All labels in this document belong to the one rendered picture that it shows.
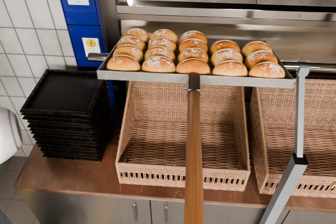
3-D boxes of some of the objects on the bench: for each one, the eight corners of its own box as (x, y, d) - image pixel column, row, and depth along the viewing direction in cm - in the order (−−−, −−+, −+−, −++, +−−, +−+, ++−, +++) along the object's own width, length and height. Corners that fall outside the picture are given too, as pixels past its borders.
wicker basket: (134, 107, 164) (129, 68, 146) (235, 113, 161) (243, 73, 143) (117, 185, 129) (108, 146, 110) (246, 193, 126) (259, 155, 107)
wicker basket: (243, 114, 161) (253, 74, 142) (347, 118, 158) (372, 79, 139) (257, 195, 125) (273, 157, 106) (393, 203, 123) (433, 165, 104)
